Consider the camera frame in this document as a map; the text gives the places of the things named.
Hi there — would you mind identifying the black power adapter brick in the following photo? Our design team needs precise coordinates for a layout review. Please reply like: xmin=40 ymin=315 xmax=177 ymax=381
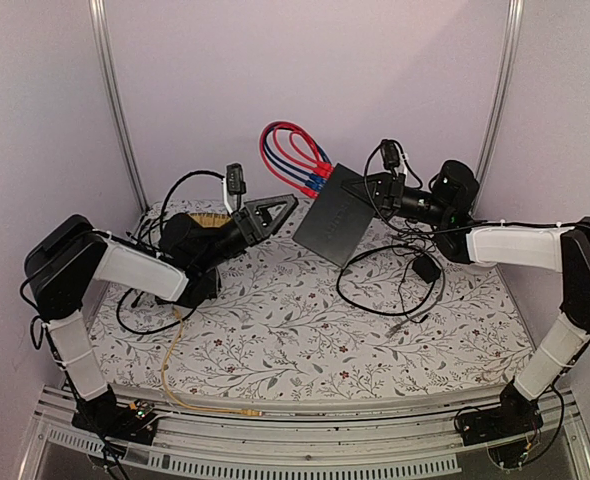
xmin=411 ymin=255 xmax=441 ymax=284

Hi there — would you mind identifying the aluminium frame post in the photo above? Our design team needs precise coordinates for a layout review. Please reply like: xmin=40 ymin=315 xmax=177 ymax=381
xmin=88 ymin=0 xmax=149 ymax=213
xmin=472 ymin=0 xmax=525 ymax=211

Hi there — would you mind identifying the floral patterned table cloth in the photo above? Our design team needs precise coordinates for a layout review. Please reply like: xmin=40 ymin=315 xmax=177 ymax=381
xmin=90 ymin=202 xmax=532 ymax=401

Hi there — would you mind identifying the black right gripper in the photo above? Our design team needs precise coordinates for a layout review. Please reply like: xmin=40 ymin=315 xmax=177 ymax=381
xmin=341 ymin=171 xmax=452 ymax=227

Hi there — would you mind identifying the black network switch box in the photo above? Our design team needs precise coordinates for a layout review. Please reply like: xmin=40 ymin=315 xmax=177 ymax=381
xmin=293 ymin=164 xmax=374 ymax=267

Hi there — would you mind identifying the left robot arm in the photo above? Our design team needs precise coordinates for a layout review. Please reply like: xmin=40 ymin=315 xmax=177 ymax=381
xmin=20 ymin=194 xmax=298 ymax=434

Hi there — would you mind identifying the black power cable with plug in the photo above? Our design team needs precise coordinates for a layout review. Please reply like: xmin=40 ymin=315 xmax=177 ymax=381
xmin=394 ymin=227 xmax=439 ymax=324

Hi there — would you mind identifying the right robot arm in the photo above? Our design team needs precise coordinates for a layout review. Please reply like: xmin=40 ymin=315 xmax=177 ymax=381
xmin=342 ymin=166 xmax=590 ymax=436

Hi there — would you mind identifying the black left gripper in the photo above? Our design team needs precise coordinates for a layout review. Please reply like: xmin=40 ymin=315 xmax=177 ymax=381
xmin=196 ymin=193 xmax=300 ymax=273

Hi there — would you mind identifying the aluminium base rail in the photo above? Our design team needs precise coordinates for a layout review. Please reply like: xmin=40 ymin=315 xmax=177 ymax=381
xmin=17 ymin=384 xmax=590 ymax=480

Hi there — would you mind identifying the right aluminium frame post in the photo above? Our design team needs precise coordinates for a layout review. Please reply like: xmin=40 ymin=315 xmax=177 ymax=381
xmin=472 ymin=0 xmax=525 ymax=211

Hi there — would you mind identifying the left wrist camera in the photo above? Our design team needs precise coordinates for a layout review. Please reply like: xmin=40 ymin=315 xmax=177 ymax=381
xmin=222 ymin=163 xmax=247 ymax=214

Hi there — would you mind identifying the blue ethernet cable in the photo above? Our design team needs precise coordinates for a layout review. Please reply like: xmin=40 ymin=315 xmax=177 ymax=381
xmin=264 ymin=129 xmax=329 ymax=194

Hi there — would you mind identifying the black ethernet cable teal boot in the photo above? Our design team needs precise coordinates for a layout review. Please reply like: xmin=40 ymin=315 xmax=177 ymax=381
xmin=335 ymin=243 xmax=442 ymax=322

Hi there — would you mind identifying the yellow ethernet cable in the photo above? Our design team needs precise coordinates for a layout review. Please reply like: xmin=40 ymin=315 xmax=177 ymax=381
xmin=159 ymin=308 xmax=264 ymax=419

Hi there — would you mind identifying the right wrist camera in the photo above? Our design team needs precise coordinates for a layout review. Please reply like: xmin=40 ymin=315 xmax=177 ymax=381
xmin=429 ymin=159 xmax=479 ymax=223

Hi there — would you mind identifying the left aluminium frame post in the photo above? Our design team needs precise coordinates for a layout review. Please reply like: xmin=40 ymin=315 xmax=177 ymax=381
xmin=88 ymin=0 xmax=149 ymax=213

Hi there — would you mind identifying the yellow woven mat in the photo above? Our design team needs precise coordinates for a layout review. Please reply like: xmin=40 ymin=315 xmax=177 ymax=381
xmin=189 ymin=212 xmax=231 ymax=228

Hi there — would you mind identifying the red ethernet cable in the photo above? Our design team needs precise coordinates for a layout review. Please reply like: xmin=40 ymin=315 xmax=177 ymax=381
xmin=259 ymin=120 xmax=321 ymax=199
xmin=289 ymin=130 xmax=334 ymax=179

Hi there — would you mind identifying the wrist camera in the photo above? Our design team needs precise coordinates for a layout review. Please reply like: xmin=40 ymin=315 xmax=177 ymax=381
xmin=429 ymin=159 xmax=479 ymax=223
xmin=222 ymin=163 xmax=247 ymax=214

